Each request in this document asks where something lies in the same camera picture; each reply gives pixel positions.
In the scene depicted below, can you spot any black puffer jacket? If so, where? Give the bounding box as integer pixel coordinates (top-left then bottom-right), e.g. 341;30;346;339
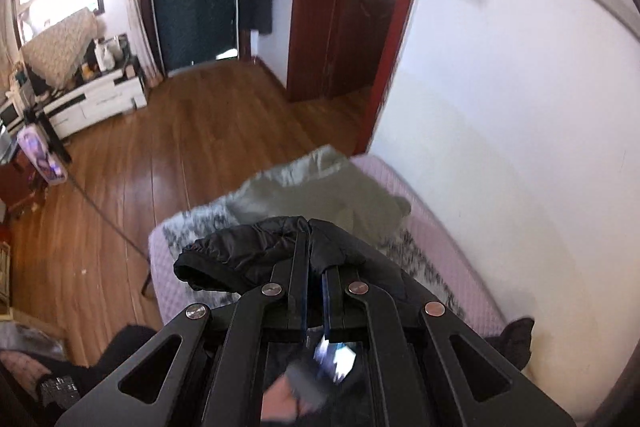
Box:
174;217;535;369

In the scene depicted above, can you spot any person's hand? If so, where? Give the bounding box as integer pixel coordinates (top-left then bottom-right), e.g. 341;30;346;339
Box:
260;374;319;425

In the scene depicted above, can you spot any grey black patterned blanket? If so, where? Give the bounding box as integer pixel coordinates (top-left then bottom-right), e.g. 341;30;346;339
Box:
149;200;470;323

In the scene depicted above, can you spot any olive green folded jacket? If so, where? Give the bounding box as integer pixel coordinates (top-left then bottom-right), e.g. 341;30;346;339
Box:
227;145;411;246

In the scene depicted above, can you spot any white tv cabinet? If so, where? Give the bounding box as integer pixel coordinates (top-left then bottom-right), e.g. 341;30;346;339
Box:
1;63;148;139

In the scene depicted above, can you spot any dark red wooden door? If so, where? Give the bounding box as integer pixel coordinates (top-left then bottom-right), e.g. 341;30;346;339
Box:
286;0;412;154

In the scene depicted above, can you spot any beige lace covered television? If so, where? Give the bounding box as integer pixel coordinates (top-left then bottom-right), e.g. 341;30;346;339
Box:
21;8;99;90

